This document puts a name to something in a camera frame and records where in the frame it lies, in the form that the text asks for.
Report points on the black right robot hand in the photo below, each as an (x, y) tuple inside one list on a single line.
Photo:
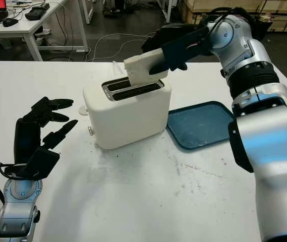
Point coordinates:
[(168, 35)]

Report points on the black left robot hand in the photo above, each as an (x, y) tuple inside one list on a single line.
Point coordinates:
[(24, 141)]

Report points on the slice of white bread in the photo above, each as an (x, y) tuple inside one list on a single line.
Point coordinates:
[(138, 68)]

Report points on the cream white two-slot toaster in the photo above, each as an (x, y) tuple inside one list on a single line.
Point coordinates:
[(128, 121)]

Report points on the blue plastic tray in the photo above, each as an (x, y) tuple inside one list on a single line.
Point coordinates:
[(196, 126)]

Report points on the black trash bin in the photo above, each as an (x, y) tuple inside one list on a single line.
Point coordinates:
[(263, 27)]

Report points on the white office desk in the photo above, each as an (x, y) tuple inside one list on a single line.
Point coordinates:
[(14, 29)]

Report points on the stack of wooden crates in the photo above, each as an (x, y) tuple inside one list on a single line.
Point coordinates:
[(284, 15)]

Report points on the black computer mouse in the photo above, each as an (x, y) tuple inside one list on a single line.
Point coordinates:
[(10, 22)]

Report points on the black handheld controller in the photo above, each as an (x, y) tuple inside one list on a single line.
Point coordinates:
[(37, 11)]

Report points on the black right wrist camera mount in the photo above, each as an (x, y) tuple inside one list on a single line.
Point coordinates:
[(181, 53)]

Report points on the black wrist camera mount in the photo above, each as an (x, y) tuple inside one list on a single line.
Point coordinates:
[(42, 161), (181, 53)]

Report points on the white desk frame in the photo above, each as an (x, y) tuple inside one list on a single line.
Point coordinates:
[(167, 12), (87, 12)]

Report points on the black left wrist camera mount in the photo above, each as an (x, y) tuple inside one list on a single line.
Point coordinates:
[(42, 161)]

